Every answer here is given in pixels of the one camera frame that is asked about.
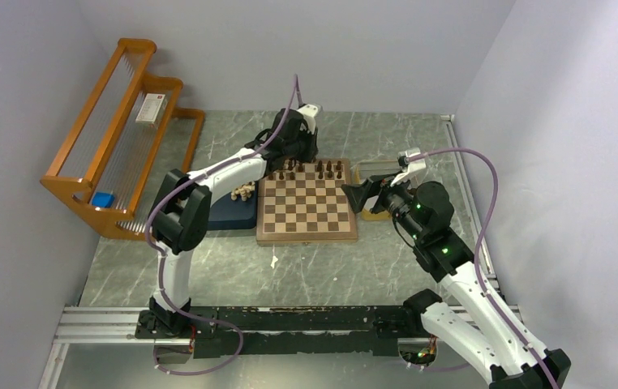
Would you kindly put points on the wooden chess board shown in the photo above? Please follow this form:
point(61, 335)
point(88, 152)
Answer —
point(306, 209)

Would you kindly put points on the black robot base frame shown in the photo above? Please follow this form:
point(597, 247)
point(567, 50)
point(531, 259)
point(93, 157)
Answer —
point(382, 331)

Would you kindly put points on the yellow metal tin tray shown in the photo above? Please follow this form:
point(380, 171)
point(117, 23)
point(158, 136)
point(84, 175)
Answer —
point(367, 169)

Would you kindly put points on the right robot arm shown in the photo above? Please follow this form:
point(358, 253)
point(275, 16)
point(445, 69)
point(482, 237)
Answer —
point(495, 342)

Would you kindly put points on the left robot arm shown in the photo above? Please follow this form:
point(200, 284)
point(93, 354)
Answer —
point(178, 221)

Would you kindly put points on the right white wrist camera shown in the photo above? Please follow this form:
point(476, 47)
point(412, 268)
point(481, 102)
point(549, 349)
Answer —
point(411, 162)

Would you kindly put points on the blue small box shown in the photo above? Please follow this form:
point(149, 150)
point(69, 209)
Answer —
point(103, 199)

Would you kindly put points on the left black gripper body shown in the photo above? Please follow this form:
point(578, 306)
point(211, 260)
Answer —
point(302, 150)

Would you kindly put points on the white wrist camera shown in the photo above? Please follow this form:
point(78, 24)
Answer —
point(411, 162)
point(310, 113)

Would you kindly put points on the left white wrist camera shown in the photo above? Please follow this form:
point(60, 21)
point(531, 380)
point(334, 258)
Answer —
point(310, 113)

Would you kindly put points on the white red small box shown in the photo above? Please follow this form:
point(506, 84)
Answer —
point(152, 106)

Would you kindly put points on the blue plastic tray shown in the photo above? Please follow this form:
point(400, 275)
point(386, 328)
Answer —
point(234, 214)

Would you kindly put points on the light wooden chess pieces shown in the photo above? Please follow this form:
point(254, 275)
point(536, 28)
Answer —
point(243, 192)

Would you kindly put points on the orange wooden rack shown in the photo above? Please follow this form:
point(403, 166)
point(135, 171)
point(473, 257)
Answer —
point(106, 150)

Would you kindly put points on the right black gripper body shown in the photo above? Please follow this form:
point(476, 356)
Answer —
point(380, 186)

